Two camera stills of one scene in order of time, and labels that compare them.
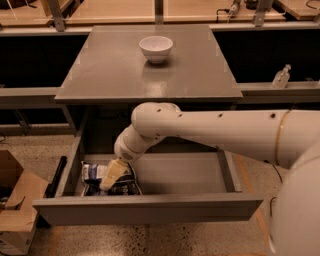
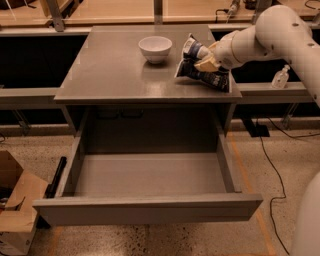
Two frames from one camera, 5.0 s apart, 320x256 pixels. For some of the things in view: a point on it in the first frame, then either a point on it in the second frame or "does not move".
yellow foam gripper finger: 116,169 -> 209,65
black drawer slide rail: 52,187 does not move
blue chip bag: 92,175 -> 187,69
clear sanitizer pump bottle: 281,77 does not move
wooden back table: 152,12 does not move
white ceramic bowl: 156,48 does not move
